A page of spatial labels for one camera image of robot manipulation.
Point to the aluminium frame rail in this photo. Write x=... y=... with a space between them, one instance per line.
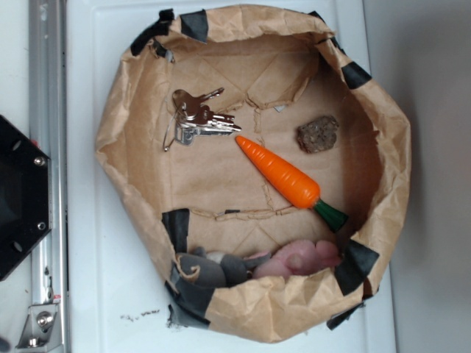
x=47 y=126

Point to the orange plastic carrot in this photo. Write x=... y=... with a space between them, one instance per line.
x=297 y=187

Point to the brown granola cookie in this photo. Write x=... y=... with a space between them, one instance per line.
x=318 y=135

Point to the pink plush toy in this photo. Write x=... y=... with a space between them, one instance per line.
x=300 y=258

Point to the silver key bunch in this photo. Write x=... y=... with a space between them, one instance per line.
x=192 y=118

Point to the brown paper bag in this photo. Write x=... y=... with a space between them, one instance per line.
x=279 y=69

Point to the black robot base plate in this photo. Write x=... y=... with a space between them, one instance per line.
x=25 y=216

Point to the grey plush toy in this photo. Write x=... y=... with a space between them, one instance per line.
x=218 y=269

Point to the metal corner bracket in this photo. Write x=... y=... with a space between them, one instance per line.
x=41 y=332

